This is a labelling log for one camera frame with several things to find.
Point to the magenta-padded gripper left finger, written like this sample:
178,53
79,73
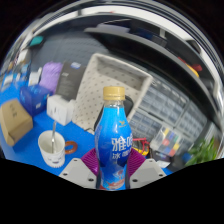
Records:
75,171

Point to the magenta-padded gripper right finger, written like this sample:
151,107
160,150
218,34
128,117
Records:
148,171

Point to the blue drink bottle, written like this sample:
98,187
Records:
113,140

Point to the yellow multimeter with red leads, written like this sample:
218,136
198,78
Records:
141,148

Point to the clear organizer with coloured parts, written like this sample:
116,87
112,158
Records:
168,141

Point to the metal spoon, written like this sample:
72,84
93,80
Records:
53,136

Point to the green potted plant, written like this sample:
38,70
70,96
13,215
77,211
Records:
201,153

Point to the small white box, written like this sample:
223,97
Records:
60,110

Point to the grey small-parts drawer cabinet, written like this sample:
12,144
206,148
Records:
191,123
156,106

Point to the black rectangular speaker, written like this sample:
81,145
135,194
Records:
129,105

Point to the brown cardboard box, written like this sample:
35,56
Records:
15,121

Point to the blue cardboard box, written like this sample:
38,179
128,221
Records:
33,100

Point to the dark grey flat box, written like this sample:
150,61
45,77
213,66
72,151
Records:
70,81

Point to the purple plastic bag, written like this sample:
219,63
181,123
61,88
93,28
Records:
50,76

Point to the white dotted fabric bin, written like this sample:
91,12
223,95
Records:
113,73

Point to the dark overhead shelf unit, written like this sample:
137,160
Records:
150,43

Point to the teal plastic bin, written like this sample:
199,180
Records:
36,40

